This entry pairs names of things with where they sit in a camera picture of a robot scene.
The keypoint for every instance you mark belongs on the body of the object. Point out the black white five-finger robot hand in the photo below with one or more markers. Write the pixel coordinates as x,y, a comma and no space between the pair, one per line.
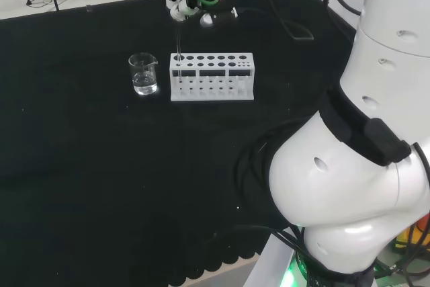
183,9

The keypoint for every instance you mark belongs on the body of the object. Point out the white test tube rack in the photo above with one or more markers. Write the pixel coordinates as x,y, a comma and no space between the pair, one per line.
211,62

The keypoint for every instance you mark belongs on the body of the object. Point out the clear glass beaker with water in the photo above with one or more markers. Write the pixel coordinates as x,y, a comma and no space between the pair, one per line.
144,82

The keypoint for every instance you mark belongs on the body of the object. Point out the black bench cloth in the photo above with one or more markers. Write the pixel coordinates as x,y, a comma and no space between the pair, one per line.
100,166

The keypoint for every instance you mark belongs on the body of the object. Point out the yellow stop button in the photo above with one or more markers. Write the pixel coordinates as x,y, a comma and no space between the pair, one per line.
411,238

